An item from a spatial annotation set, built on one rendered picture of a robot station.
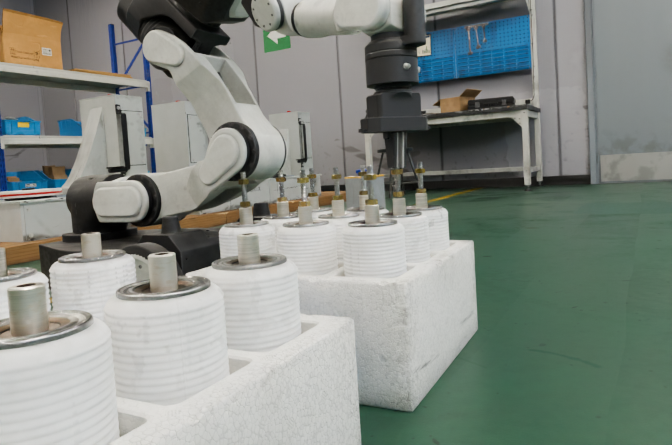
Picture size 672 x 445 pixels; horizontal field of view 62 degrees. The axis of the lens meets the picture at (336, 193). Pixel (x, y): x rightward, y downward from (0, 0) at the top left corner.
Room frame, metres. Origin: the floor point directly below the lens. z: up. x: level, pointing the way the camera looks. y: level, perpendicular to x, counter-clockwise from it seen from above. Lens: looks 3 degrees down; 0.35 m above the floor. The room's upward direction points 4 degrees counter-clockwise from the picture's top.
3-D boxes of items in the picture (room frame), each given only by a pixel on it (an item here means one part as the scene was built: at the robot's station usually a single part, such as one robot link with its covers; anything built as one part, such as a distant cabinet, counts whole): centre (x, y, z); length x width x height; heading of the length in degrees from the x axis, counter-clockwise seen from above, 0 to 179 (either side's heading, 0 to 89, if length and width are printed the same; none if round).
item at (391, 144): (0.95, -0.10, 0.36); 0.03 x 0.02 x 0.06; 27
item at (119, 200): (1.59, 0.54, 0.28); 0.21 x 0.20 x 0.13; 61
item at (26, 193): (2.81, 1.53, 0.29); 0.30 x 0.30 x 0.06
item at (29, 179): (5.41, 3.08, 0.36); 0.50 x 0.38 x 0.21; 62
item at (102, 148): (3.00, 1.46, 0.45); 0.82 x 0.57 x 0.74; 151
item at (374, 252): (0.85, -0.05, 0.16); 0.10 x 0.10 x 0.18
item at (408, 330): (1.01, 0.00, 0.09); 0.39 x 0.39 x 0.18; 63
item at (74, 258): (0.68, 0.30, 0.25); 0.08 x 0.08 x 0.01
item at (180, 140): (4.29, 0.73, 0.45); 1.51 x 0.57 x 0.74; 151
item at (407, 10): (0.95, -0.12, 0.57); 0.11 x 0.11 x 0.11; 44
